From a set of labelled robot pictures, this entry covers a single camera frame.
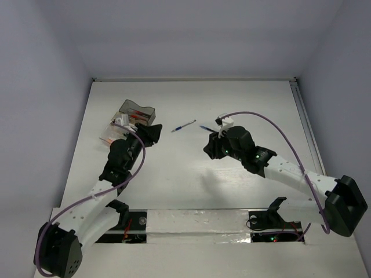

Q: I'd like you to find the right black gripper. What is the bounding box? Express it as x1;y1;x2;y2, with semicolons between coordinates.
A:
203;127;245;161

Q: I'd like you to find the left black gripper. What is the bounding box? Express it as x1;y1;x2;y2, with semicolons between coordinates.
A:
122;123;161;171

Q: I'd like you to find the red gel pen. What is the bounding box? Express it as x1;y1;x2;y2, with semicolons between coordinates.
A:
129;114;148;121

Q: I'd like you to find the blue gel pen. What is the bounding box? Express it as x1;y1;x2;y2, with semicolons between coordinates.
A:
200;125;217;133

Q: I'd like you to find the long red pen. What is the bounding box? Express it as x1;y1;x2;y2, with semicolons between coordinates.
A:
131;109;150;117

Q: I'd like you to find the blue ballpoint pen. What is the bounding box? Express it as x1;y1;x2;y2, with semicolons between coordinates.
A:
171;119;197;133

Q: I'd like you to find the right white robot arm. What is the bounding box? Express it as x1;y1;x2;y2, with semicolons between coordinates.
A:
203;126;368;237

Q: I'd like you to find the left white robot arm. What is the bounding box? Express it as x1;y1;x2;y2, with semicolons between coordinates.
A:
34;123;162;277

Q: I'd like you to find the clear plastic container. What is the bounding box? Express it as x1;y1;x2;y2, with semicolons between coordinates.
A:
99;125;128;146

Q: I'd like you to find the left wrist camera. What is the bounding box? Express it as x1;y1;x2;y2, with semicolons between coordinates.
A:
115;114;136;129

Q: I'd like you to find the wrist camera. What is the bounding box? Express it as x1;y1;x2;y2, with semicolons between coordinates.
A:
115;114;136;129
215;113;234;138

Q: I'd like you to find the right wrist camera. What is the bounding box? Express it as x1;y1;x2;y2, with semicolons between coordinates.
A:
215;113;234;138

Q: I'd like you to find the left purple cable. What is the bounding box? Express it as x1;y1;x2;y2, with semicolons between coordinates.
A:
34;121;146;275

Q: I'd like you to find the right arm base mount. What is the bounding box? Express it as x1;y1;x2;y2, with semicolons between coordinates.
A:
246;197;305;243

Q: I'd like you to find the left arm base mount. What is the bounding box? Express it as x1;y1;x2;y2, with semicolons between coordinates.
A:
96;200;147;244

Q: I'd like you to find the aluminium side rail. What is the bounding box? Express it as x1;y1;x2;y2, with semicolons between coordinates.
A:
289;78;326;175

